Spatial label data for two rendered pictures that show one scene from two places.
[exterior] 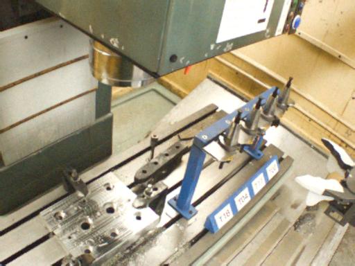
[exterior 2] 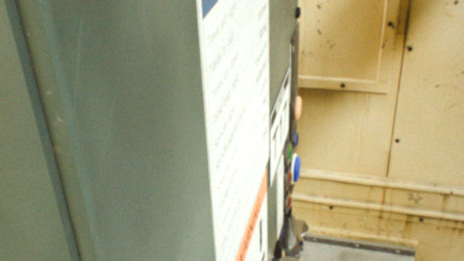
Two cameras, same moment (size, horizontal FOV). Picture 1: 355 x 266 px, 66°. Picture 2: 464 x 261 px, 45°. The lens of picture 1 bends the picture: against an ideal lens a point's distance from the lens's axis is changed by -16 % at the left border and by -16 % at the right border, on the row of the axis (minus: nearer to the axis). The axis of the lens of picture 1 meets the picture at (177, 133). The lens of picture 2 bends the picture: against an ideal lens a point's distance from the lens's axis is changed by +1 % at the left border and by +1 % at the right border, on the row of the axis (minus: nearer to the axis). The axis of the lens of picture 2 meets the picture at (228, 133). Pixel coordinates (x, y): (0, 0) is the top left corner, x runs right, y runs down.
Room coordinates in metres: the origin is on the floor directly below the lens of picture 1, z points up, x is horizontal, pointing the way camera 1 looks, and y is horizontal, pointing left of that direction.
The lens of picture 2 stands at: (0.21, 0.04, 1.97)
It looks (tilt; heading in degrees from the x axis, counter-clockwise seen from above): 31 degrees down; 340
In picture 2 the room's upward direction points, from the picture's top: 3 degrees counter-clockwise
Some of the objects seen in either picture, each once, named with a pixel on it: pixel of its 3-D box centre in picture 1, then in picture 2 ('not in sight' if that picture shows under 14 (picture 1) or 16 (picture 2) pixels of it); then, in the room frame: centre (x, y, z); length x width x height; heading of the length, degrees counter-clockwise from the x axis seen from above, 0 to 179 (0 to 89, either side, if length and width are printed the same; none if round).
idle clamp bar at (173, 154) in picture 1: (160, 165); not in sight; (0.81, 0.04, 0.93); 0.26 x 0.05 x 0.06; 149
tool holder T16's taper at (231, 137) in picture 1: (234, 130); not in sight; (0.67, -0.15, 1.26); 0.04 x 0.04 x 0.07
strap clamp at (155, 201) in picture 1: (149, 199); not in sight; (0.61, 0.04, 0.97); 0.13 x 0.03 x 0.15; 144
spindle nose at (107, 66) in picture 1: (128, 43); not in sight; (0.56, 0.13, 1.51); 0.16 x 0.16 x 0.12
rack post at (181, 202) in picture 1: (190, 179); not in sight; (0.66, -0.07, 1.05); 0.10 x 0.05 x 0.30; 54
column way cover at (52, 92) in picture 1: (44, 89); not in sight; (0.82, 0.49, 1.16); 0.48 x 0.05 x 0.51; 144
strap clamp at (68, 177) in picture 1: (75, 184); not in sight; (0.60, 0.29, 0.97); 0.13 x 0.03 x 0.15; 54
